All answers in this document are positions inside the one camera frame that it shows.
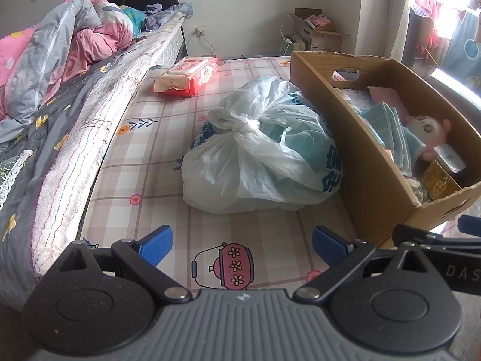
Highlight printed open carton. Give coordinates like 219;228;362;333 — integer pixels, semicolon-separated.
286;8;351;53

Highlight blue grey crumpled cloth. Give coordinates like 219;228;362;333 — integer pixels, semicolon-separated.
145;2;194;32

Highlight light blue towel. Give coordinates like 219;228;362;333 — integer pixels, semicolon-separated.
361;102;425;175

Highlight plaid floral mattress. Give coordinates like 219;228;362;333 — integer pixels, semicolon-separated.
81;56;395;295

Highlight white bed mattress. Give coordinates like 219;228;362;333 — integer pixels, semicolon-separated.
0;11;188;309

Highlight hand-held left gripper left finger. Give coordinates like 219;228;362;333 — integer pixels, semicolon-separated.
53;225;192;304

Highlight black flat panel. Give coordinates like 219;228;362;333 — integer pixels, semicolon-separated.
401;8;427;74

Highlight blue bandage box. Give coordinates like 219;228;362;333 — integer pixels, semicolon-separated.
334;88;372;115

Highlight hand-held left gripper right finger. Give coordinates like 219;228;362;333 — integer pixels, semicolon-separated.
293;225;437;304

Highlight brown cardboard box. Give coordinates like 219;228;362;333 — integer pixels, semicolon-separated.
290;51;481;249

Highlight teal pillow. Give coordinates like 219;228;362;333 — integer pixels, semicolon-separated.
122;5;147;34

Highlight white plastic bag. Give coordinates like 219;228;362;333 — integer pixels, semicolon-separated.
181;76;343;213

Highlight pink plush toy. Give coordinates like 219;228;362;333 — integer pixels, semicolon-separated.
391;103;452;162

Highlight small silver box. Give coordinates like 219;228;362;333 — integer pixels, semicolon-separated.
434;143;467;174

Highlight green paper bag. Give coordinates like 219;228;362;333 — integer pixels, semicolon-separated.
280;34;307;55

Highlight grey floral bedsheet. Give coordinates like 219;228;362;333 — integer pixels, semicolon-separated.
0;34;166;241

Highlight pink ruffled garment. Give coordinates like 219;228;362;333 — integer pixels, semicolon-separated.
411;0;446;51

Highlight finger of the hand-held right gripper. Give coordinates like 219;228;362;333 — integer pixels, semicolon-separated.
456;215;481;237
393;224;481;252

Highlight blue dotted curtain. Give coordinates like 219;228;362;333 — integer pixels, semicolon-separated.
443;8;481;91

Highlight red wet wipes pack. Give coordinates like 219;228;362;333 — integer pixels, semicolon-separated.
152;56;219;97

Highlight pink grey quilt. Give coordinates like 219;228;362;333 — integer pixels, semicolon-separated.
0;0;147;123

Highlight pink folded towel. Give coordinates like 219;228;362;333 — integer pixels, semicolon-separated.
367;86;404;108

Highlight small gold box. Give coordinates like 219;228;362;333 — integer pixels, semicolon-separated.
419;160;463;202

